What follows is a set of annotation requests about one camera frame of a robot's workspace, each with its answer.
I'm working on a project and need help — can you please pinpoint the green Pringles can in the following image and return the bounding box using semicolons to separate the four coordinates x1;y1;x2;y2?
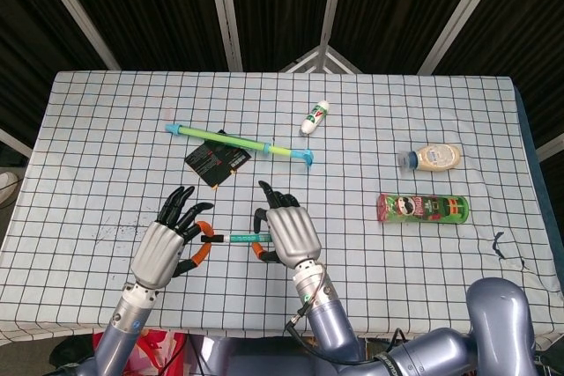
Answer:
376;192;471;226

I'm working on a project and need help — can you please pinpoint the mayonnaise squeeze bottle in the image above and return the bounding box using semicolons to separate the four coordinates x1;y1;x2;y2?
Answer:
398;144;463;173

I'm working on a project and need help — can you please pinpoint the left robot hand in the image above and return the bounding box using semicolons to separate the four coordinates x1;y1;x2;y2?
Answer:
130;185;217;290

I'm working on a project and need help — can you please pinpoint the white shoe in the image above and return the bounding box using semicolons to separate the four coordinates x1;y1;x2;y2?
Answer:
0;172;21;201

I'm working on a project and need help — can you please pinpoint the white triangular frame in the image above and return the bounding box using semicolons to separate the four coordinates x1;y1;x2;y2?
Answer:
279;45;362;75

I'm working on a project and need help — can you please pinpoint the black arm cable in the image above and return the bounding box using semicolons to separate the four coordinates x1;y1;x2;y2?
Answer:
285;268;404;362

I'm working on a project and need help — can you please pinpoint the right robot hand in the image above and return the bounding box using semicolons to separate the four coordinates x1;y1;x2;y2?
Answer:
250;180;323;269

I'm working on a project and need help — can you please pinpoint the small white bottle green label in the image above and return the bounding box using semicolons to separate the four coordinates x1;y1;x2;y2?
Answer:
299;100;330;136

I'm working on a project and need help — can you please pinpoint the red shopping bag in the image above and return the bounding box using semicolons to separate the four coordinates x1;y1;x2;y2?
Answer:
92;328;189;376

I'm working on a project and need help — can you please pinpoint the black bag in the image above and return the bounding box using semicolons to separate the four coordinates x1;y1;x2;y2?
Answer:
48;335;96;376

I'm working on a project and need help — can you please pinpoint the green white marker body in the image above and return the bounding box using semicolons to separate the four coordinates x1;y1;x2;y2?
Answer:
222;233;271;244

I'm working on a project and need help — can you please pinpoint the black card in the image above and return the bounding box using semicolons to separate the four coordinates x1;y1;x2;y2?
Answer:
184;129;253;191

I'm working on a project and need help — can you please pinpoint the light blue checkered tablecloth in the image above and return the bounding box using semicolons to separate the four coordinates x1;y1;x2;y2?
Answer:
0;70;564;345

